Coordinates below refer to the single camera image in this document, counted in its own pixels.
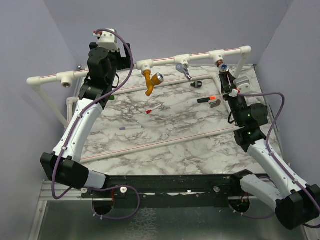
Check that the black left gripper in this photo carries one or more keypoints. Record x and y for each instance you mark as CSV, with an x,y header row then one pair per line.
x,y
124,62

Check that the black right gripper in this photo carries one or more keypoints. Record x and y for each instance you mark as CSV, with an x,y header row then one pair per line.
x,y
226,95

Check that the brown water faucet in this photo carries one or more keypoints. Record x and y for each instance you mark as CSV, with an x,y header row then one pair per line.
x,y
223,68

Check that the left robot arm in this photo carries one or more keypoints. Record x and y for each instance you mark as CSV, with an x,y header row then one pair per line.
x,y
63,165

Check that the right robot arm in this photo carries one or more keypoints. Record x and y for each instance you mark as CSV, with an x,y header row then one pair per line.
x,y
293,200

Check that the orange water faucet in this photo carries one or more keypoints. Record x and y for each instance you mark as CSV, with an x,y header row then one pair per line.
x,y
152,81

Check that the grey silver water faucet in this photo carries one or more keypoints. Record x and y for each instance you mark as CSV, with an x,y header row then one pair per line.
x,y
184,70

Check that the black orange highlighter marker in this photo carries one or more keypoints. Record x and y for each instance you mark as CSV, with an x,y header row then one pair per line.
x,y
206,99

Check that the beige mini stapler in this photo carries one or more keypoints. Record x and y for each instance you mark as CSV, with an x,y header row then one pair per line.
x,y
214,103

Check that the red white marker pen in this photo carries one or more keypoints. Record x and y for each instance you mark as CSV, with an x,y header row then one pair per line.
x,y
153,109

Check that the purple white marker pen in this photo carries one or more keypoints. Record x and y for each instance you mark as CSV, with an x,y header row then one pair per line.
x,y
131,127

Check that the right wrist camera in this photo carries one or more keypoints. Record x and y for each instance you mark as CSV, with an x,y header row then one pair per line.
x,y
242,86

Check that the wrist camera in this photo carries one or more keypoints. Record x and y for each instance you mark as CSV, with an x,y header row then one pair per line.
x,y
106,40
242,86

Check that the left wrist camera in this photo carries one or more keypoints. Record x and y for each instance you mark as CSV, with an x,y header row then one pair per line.
x,y
106,40

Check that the dark grey hose nozzle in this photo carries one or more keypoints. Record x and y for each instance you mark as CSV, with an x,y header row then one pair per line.
x,y
196,84

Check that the white pvc pipe frame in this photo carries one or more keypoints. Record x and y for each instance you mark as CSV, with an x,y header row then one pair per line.
x,y
123,76

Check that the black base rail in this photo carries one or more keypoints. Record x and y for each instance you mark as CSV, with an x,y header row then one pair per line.
x,y
172,191

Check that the aluminium table frame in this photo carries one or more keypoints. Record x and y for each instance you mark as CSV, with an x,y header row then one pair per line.
x,y
182,137

